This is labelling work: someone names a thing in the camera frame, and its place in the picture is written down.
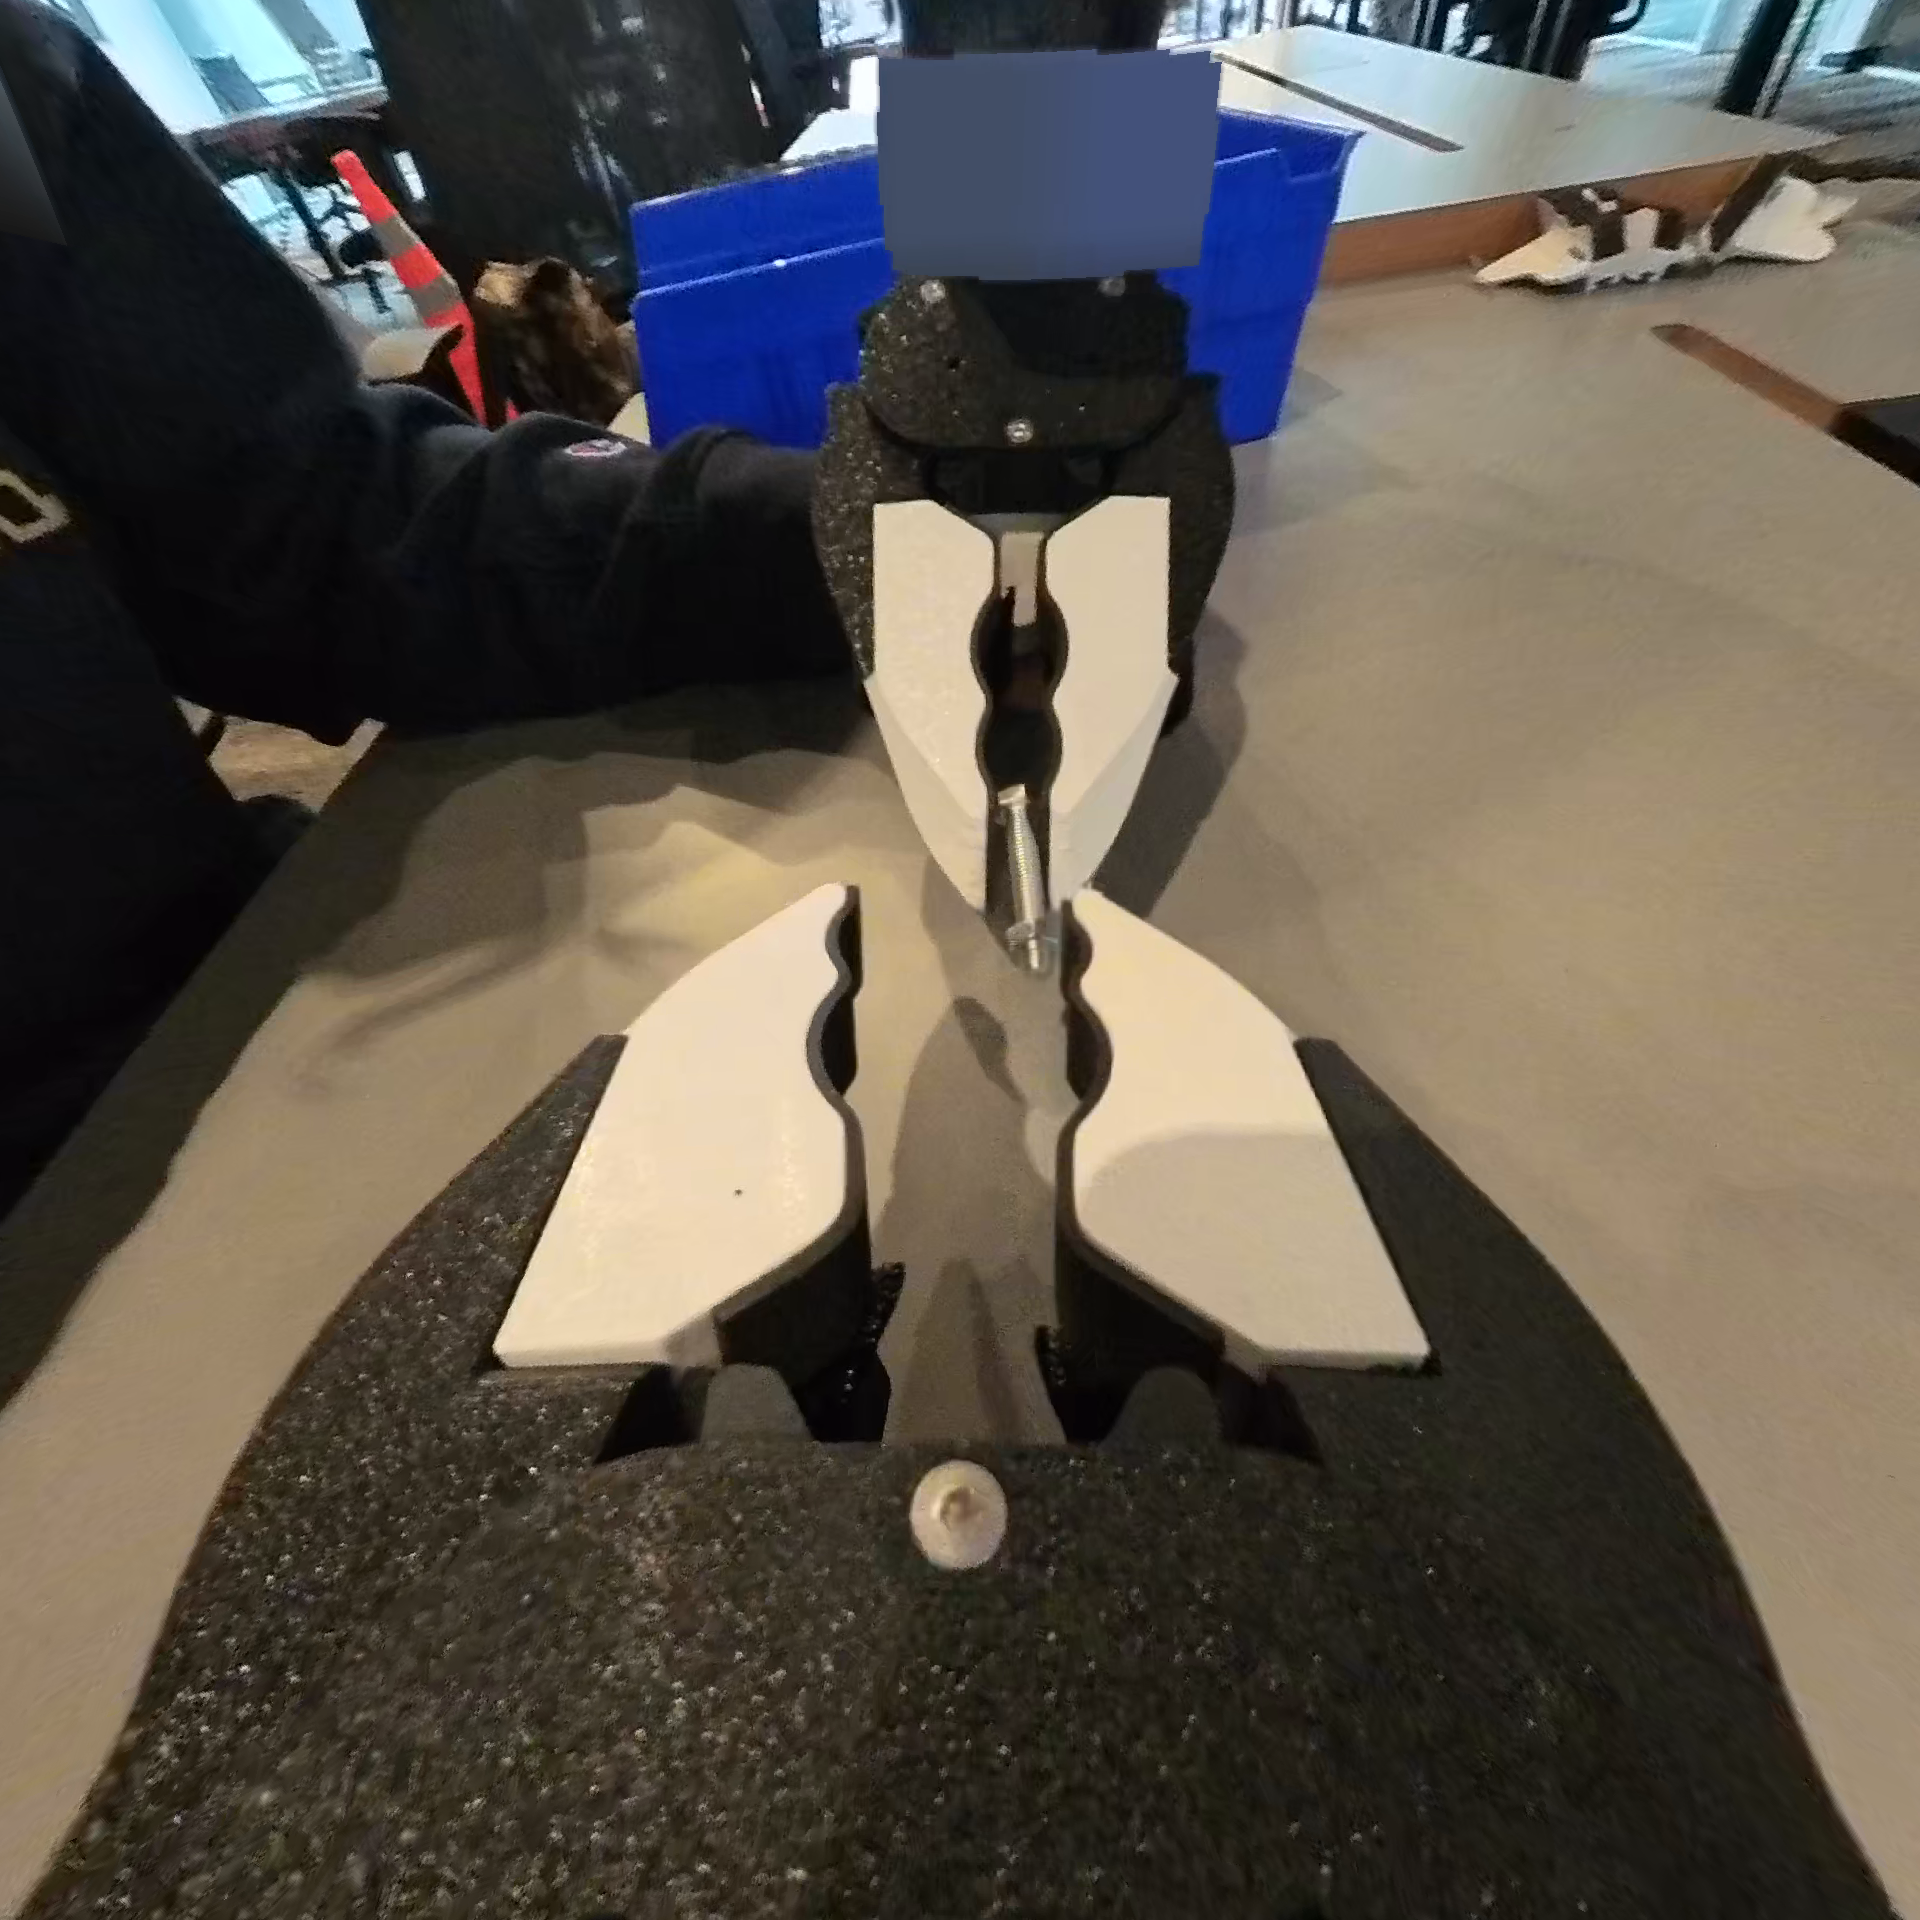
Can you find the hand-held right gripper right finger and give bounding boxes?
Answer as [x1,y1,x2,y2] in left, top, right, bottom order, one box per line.
[1057,889,1430,1384]

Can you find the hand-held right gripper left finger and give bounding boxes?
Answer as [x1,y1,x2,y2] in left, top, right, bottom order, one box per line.
[491,883,880,1414]

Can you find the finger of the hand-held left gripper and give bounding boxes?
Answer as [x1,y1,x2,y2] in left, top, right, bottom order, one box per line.
[1045,498,1177,906]
[872,498,1003,921]

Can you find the silver metal bolt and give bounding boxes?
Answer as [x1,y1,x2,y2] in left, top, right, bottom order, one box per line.
[1001,803,1065,982]

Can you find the blue plastic bin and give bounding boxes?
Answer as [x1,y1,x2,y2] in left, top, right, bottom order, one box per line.
[632,105,1361,453]

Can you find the brown patterned bag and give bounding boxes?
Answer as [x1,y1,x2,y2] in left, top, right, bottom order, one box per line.
[470,258,646,430]

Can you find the white table with wooden edge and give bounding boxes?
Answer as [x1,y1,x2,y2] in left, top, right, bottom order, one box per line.
[1216,23,1840,288]

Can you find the orange traffic cone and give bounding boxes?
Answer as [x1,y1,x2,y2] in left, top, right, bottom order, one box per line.
[333,152,497,430]

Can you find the person's dark hoodie torso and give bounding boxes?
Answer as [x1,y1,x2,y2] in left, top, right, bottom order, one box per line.
[0,0,377,1225]

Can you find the white and black plastic parts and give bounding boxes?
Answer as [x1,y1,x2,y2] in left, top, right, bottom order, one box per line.
[1472,173,1864,291]

